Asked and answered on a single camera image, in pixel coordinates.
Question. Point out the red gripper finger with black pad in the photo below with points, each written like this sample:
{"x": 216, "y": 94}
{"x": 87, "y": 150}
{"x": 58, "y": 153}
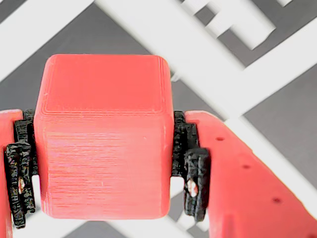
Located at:
{"x": 10, "y": 129}
{"x": 247, "y": 193}

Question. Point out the red cube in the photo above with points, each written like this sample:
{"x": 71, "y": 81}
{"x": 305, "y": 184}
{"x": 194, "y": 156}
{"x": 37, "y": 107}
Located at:
{"x": 104, "y": 124}

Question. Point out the black white checkerboard marker mat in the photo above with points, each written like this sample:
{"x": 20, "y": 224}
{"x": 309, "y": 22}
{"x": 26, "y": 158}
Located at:
{"x": 223, "y": 81}

